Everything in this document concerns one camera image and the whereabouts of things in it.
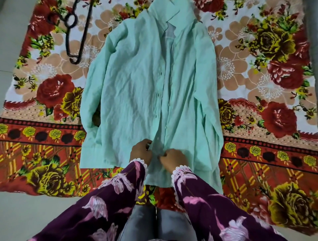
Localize person's right hand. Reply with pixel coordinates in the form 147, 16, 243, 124
159, 148, 189, 174

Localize person's left hand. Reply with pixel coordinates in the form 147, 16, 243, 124
129, 139, 153, 166

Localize mint green shirt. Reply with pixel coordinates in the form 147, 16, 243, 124
79, 0, 224, 196

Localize black hanger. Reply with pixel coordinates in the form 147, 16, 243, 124
47, 0, 94, 65

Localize person's left forearm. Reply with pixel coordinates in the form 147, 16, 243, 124
27, 159, 148, 241

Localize person's right forearm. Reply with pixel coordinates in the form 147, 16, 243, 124
171, 165, 289, 241

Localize person's right leg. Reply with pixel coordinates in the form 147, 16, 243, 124
156, 207, 198, 241

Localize person's leg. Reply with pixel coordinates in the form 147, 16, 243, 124
156, 207, 198, 241
117, 205, 157, 241

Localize person's left leg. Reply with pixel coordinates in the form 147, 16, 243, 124
117, 205, 157, 241

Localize floral red and yellow bedsheet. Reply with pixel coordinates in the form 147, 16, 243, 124
0, 0, 318, 236

